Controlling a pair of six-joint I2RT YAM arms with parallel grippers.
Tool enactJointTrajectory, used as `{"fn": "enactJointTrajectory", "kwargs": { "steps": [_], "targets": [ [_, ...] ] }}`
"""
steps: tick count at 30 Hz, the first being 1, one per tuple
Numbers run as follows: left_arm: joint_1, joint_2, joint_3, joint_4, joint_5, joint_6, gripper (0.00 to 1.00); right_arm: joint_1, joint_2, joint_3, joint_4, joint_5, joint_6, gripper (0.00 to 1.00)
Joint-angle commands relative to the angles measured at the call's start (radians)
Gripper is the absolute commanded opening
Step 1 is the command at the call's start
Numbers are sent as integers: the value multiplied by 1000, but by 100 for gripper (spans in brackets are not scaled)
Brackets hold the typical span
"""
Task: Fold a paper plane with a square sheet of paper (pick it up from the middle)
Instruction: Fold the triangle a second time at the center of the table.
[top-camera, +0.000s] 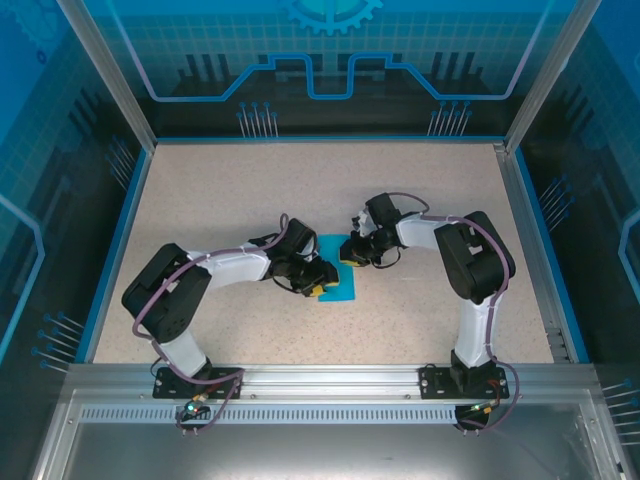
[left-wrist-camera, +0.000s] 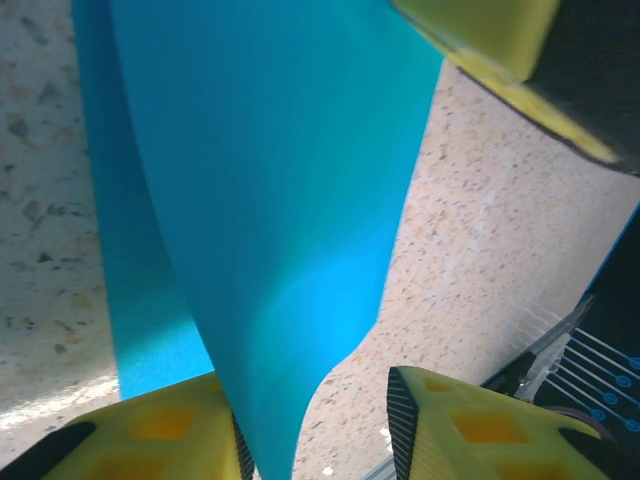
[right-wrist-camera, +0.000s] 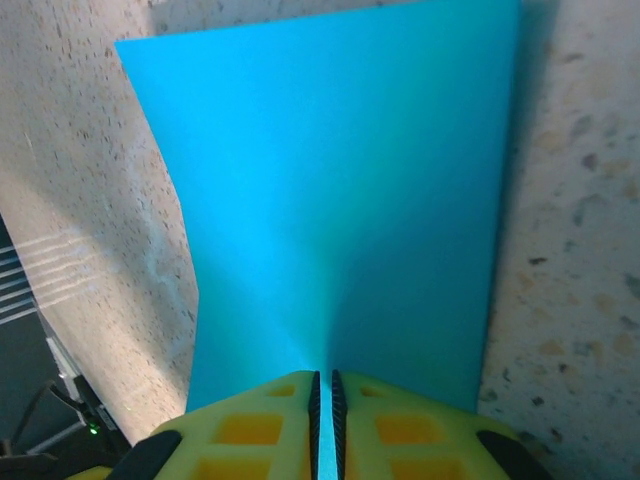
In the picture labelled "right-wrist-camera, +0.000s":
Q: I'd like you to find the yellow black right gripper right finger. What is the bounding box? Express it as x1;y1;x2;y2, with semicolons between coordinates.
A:
331;369;554;480

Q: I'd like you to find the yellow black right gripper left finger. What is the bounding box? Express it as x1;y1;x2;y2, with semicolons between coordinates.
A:
63;369;322;480

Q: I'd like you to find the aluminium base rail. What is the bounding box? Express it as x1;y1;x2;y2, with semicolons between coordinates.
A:
42;327;119;446

